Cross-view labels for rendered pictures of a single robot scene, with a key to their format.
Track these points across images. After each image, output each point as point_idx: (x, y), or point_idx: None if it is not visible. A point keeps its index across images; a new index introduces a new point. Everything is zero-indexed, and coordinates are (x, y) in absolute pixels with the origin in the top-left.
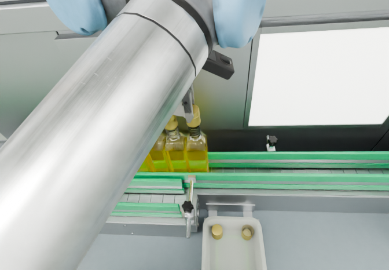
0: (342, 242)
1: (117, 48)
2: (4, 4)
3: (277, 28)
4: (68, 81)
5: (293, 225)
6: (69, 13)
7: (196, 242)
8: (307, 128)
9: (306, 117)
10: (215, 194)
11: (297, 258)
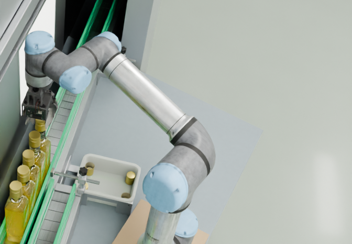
0: (107, 121)
1: (132, 67)
2: None
3: (22, 41)
4: (137, 77)
5: (88, 142)
6: (84, 85)
7: (84, 211)
8: None
9: None
10: (61, 171)
11: (111, 150)
